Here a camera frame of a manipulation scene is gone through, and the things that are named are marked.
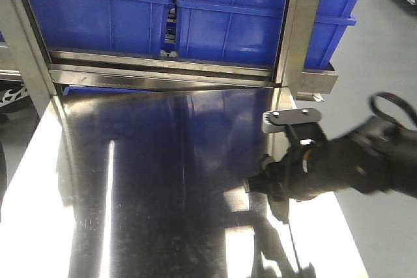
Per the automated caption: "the large blue crate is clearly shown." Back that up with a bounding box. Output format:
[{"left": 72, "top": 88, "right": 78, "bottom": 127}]
[
  {"left": 29, "top": 0, "right": 173, "bottom": 55},
  {"left": 175, "top": 0, "right": 357, "bottom": 70}
]

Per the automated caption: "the stainless steel upright post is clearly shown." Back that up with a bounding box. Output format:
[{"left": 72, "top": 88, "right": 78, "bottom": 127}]
[
  {"left": 274, "top": 0, "right": 320, "bottom": 97},
  {"left": 1, "top": 0, "right": 57, "bottom": 117}
]

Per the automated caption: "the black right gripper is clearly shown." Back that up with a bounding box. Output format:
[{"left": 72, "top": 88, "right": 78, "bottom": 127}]
[{"left": 244, "top": 118, "right": 416, "bottom": 201}]

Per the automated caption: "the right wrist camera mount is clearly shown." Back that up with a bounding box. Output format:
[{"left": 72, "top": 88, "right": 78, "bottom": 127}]
[{"left": 261, "top": 108, "right": 328, "bottom": 146}]

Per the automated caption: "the stainless steel upright post right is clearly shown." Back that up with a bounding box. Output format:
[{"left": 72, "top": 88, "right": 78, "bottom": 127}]
[{"left": 274, "top": 0, "right": 320, "bottom": 97}]

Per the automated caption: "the dark brake pad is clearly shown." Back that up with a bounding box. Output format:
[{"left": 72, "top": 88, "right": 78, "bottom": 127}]
[{"left": 267, "top": 195, "right": 289, "bottom": 225}]

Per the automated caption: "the large blue crate right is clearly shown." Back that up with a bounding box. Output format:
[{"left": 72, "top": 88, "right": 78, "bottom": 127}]
[{"left": 175, "top": 0, "right": 357, "bottom": 70}]

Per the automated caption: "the stainless steel upright post left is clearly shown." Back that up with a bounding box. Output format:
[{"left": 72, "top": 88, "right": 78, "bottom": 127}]
[{"left": 1, "top": 0, "right": 57, "bottom": 117}]

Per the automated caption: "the large blue crate left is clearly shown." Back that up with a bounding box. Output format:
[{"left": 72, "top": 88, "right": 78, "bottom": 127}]
[{"left": 29, "top": 0, "right": 173, "bottom": 55}]

